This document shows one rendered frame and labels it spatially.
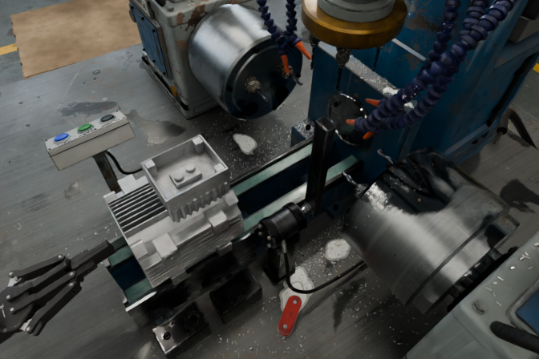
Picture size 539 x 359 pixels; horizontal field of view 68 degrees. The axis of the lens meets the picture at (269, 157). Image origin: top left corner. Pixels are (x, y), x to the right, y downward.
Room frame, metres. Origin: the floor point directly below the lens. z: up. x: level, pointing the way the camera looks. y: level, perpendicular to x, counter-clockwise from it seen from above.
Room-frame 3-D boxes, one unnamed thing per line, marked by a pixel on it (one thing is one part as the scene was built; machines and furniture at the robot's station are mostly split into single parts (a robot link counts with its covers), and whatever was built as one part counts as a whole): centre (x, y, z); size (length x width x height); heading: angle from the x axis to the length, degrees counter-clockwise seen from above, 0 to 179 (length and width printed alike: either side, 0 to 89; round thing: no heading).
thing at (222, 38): (0.91, 0.10, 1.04); 0.37 x 0.25 x 0.25; 36
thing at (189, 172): (0.43, 0.15, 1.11); 0.12 x 0.11 x 0.07; 126
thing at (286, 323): (0.29, -0.05, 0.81); 0.09 x 0.03 x 0.02; 157
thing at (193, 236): (0.41, 0.18, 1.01); 0.20 x 0.19 x 0.19; 126
